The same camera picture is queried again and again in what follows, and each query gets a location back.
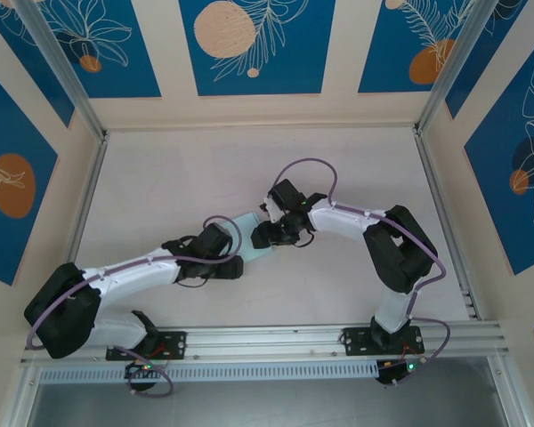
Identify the aluminium frame post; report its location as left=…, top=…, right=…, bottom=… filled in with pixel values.
left=15, top=0, right=109, bottom=139
left=416, top=0, right=493, bottom=134

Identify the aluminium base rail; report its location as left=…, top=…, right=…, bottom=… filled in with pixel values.
left=20, top=323, right=511, bottom=367

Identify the light blue cloth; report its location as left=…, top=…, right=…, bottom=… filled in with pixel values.
left=234, top=212, right=276, bottom=264

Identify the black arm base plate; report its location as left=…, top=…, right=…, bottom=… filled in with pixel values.
left=341, top=326, right=426, bottom=357
left=105, top=329, right=188, bottom=360

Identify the small controller circuit board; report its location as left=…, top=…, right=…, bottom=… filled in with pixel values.
left=124, top=360, right=168, bottom=379
left=377, top=359, right=428, bottom=379

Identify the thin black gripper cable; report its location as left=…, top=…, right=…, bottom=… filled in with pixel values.
left=293, top=226, right=317, bottom=248

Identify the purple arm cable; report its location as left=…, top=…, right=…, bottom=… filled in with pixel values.
left=28, top=215, right=244, bottom=398
left=269, top=157, right=453, bottom=388

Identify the blue floral wall panel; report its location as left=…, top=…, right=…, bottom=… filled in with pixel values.
left=37, top=0, right=163, bottom=100
left=0, top=61, right=60, bottom=286
left=444, top=0, right=534, bottom=120
left=358, top=0, right=477, bottom=94
left=0, top=6, right=76, bottom=129
left=179, top=0, right=337, bottom=97
left=464, top=42, right=534, bottom=276

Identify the grey slotted cable duct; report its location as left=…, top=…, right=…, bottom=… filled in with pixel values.
left=38, top=360, right=382, bottom=384

